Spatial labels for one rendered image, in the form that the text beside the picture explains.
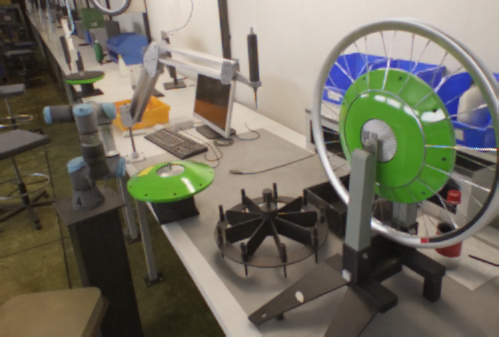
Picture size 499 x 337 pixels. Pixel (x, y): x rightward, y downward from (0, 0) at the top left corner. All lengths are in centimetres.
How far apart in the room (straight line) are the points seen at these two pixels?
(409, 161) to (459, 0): 74
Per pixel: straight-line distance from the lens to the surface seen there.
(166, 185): 142
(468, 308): 123
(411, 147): 91
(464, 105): 133
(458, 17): 154
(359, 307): 105
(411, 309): 118
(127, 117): 202
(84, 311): 174
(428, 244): 101
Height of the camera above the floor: 171
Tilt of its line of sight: 22 degrees down
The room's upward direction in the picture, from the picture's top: 4 degrees counter-clockwise
